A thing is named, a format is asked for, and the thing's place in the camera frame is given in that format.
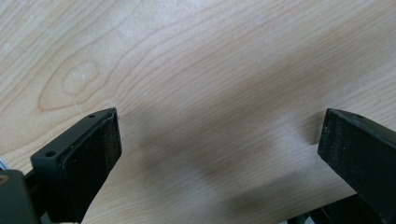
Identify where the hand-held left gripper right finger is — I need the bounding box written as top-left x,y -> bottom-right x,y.
317,107 -> 396,224

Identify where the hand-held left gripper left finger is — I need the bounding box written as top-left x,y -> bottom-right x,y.
30,107 -> 122,224

